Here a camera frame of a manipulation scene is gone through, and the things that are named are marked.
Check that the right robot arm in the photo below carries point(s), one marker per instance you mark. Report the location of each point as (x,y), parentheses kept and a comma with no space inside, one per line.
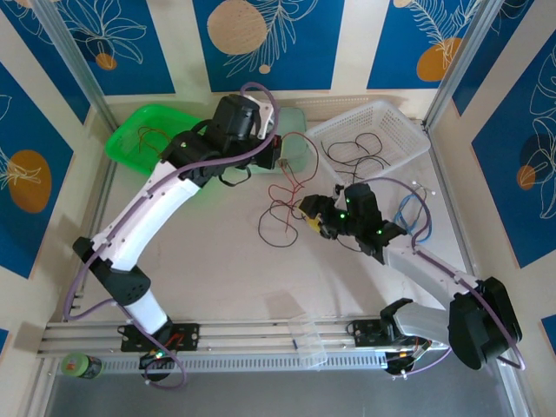
(417,269)

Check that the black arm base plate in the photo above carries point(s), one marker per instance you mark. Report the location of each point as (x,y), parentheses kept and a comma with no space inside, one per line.
(367,334)
(187,336)

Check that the grey metal panel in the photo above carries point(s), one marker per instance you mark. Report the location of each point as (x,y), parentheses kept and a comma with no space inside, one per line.
(260,395)

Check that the mint green zip pouch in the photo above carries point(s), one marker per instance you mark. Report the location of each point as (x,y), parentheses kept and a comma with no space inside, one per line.
(295,152)

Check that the green plastic basket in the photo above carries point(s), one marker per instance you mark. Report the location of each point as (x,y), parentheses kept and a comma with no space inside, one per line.
(126,143)

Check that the white plastic basket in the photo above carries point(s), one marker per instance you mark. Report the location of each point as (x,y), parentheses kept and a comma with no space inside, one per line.
(391,121)

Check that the aluminium corner post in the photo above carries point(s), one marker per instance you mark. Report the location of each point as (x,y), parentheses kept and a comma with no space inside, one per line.
(74,56)
(460,56)

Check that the green capped bottle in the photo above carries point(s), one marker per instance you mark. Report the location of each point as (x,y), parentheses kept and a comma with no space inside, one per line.
(80,366)

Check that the clear plastic organizer box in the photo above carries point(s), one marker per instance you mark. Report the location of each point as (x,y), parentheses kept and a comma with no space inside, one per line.
(308,343)

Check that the aluminium table side rail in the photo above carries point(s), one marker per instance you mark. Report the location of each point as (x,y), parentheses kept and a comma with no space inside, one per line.
(438,152)
(102,195)

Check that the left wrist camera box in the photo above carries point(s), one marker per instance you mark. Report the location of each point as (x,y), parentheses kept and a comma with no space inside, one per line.
(265,117)

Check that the aluminium rail frame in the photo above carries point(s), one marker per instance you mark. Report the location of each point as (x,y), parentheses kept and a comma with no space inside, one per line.
(252,334)

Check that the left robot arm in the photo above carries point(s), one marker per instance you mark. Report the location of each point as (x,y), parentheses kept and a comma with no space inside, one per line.
(147,213)

